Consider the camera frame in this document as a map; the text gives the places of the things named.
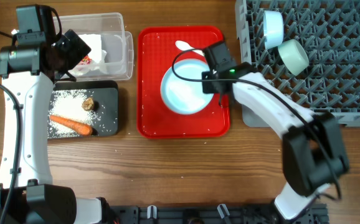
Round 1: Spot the red candy wrapper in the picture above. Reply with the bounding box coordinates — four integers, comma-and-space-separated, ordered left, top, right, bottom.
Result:
78, 55, 92, 65

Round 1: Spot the white napkin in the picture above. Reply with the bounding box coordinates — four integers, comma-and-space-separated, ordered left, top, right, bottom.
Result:
69, 34, 108, 77

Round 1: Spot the light blue plate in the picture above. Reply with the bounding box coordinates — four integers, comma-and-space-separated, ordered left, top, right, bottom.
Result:
160, 58, 214, 115

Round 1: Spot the pile of rice grains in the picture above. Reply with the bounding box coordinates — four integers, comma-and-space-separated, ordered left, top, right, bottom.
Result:
47, 88, 117, 138

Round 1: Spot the brown food scrap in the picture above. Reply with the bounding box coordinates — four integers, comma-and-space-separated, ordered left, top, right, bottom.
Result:
82, 97, 95, 111

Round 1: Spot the white spoon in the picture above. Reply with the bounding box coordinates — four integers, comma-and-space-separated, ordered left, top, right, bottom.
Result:
175, 40, 204, 56

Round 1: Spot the mint green bowl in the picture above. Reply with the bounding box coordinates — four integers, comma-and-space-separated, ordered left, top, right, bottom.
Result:
278, 39, 309, 76

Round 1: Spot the orange food piece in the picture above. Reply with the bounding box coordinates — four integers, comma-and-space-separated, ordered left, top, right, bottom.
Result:
49, 115, 93, 136

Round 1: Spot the light blue bowl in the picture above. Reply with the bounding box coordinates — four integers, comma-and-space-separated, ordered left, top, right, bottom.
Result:
263, 11, 284, 49

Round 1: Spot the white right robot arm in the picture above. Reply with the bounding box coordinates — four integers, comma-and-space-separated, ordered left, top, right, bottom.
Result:
202, 41, 349, 222

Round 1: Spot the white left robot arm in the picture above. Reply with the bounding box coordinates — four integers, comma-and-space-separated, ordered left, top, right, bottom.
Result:
0, 4, 115, 223

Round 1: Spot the black waste tray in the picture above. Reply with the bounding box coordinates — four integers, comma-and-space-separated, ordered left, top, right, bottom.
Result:
46, 80, 120, 140

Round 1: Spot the grey dishwasher rack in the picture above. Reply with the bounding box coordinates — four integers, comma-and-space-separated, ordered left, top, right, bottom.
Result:
235, 0, 360, 127

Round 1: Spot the clear plastic bin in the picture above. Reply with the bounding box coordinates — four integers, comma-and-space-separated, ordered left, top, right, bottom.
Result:
54, 12, 134, 81

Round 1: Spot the red serving tray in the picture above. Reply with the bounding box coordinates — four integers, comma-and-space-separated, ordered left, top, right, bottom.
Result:
136, 26, 230, 139

